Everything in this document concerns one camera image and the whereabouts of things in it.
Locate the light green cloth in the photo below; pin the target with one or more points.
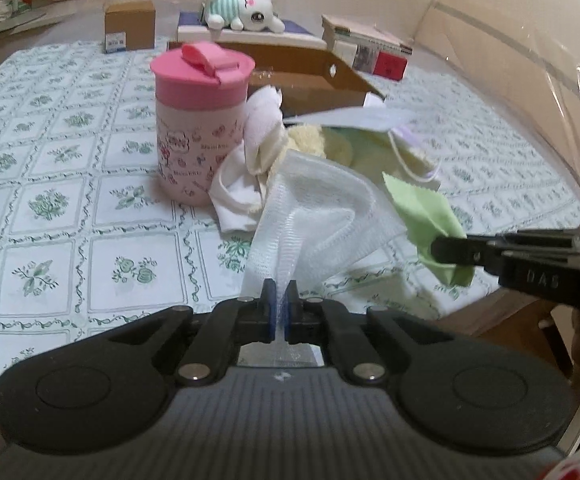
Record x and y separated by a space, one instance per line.
422 210

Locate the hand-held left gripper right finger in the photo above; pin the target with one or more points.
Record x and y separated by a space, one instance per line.
293 306

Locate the white box with blue top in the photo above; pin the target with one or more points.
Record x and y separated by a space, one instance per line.
295 35

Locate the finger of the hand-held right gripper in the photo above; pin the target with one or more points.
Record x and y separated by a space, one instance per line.
457 252

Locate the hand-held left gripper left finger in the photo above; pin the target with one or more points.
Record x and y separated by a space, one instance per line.
269 306

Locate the white mesh cloth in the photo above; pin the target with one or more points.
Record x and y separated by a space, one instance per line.
320 210

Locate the pink lidded cup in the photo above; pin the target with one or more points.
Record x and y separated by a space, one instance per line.
197 125

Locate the red label book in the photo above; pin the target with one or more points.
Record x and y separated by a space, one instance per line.
387 65

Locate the yellow fluffy cloth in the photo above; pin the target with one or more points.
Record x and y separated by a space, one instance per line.
310 140

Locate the clear plastic sheet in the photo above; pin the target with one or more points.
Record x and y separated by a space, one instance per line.
529 110

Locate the white lavender face mask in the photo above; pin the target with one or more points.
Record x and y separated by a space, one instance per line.
359 117

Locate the white plush bunny toy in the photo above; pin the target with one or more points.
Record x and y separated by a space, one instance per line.
255 7

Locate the small closed cardboard box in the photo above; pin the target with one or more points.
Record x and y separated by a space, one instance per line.
130 25

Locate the white cotton cloth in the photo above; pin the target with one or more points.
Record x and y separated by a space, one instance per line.
257 125

